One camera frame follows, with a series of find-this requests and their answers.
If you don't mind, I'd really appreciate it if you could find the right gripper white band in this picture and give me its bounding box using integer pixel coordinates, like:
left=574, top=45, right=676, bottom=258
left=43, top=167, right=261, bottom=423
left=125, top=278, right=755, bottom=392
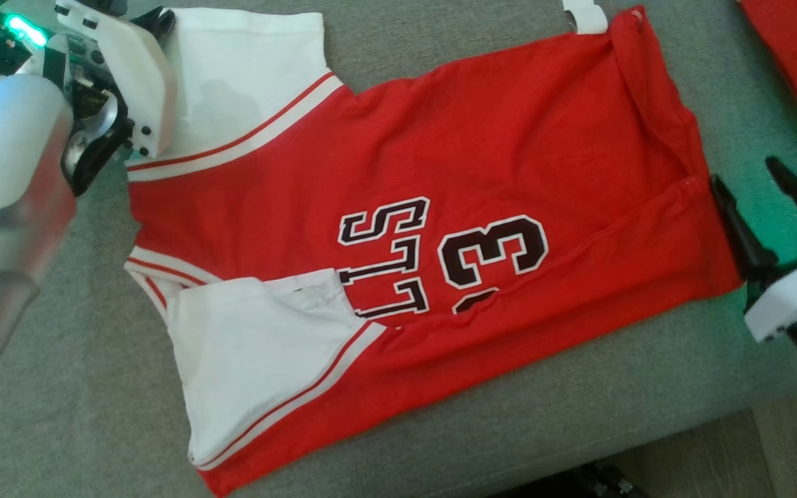
left=708, top=155, right=797, bottom=396

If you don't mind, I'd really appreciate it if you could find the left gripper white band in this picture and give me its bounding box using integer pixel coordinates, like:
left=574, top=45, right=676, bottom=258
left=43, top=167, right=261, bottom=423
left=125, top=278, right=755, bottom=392
left=0, top=0, right=178, bottom=197

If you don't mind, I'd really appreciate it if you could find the red white basketball jersey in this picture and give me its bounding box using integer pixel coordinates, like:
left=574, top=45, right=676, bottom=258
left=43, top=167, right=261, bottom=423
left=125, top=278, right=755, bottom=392
left=124, top=0, right=746, bottom=498

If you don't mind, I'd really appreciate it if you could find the large grey sofa seat cushion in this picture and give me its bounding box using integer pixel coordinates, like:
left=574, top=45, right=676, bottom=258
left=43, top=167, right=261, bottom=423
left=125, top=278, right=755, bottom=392
left=0, top=0, right=797, bottom=498

